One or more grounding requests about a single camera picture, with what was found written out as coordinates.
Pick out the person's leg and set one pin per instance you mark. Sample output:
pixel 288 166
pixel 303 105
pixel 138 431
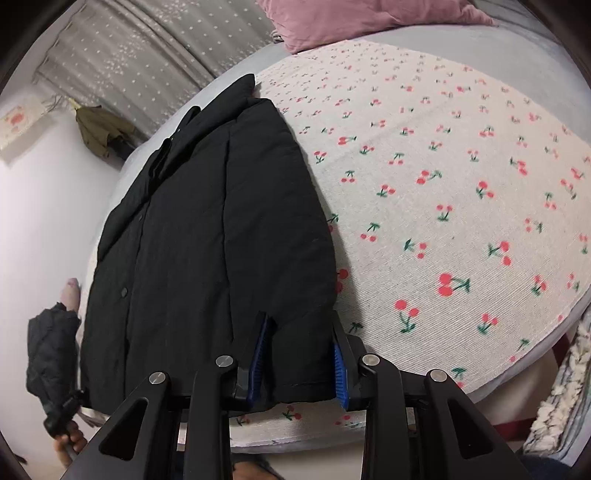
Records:
pixel 254 473

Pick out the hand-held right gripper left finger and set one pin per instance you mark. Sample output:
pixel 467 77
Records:
pixel 261 350

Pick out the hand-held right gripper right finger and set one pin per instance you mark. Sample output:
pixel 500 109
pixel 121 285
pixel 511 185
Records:
pixel 340 374

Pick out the pale wall hanging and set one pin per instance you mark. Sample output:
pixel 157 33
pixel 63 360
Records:
pixel 18 124

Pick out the small striped cloth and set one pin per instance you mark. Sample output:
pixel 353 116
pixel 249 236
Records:
pixel 277 37

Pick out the grey dotted curtain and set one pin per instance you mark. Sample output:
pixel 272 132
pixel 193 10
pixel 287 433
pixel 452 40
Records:
pixel 138 55

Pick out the cherry print blanket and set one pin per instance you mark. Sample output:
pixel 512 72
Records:
pixel 438 161

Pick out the white fringed cloth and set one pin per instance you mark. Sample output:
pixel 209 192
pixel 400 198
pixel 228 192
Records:
pixel 563 406

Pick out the white bed base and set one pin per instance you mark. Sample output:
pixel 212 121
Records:
pixel 461 415

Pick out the pink pillow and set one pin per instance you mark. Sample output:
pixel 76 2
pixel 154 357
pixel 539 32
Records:
pixel 346 23

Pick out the person's left hand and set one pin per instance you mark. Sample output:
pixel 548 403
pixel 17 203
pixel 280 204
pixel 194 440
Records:
pixel 74 445

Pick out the light grey bed sheet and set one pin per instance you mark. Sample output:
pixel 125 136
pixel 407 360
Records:
pixel 531 55

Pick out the olive green cloth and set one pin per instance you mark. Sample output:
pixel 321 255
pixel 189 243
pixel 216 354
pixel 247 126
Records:
pixel 99 129

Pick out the black jacket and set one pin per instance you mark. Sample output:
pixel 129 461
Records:
pixel 194 230

